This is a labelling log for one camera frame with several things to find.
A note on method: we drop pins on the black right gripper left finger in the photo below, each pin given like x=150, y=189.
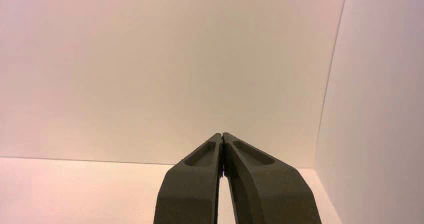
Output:
x=192, y=189

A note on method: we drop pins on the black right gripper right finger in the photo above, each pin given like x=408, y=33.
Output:
x=271, y=192

